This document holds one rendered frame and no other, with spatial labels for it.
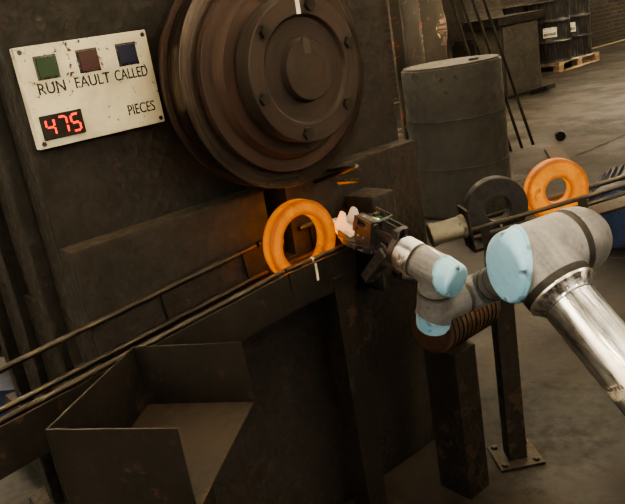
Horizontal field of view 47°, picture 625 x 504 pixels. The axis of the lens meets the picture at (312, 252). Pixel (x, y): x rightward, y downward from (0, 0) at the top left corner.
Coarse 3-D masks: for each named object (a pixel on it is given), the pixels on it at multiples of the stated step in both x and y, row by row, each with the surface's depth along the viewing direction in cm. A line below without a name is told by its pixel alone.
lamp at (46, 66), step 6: (36, 60) 127; (42, 60) 128; (48, 60) 128; (54, 60) 129; (42, 66) 128; (48, 66) 128; (54, 66) 129; (42, 72) 128; (48, 72) 129; (54, 72) 129; (42, 78) 128
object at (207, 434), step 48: (96, 384) 113; (144, 384) 126; (192, 384) 124; (240, 384) 121; (48, 432) 100; (96, 432) 98; (144, 432) 96; (192, 432) 117; (96, 480) 101; (144, 480) 99; (192, 480) 105
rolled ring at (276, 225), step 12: (288, 204) 155; (300, 204) 156; (312, 204) 158; (276, 216) 153; (288, 216) 154; (312, 216) 159; (324, 216) 161; (276, 228) 153; (324, 228) 161; (264, 240) 154; (276, 240) 153; (324, 240) 162; (264, 252) 155; (276, 252) 153; (276, 264) 154; (288, 264) 156
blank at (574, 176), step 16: (544, 160) 175; (560, 160) 172; (528, 176) 175; (544, 176) 173; (560, 176) 173; (576, 176) 174; (528, 192) 174; (544, 192) 174; (576, 192) 175; (528, 208) 178; (560, 208) 176
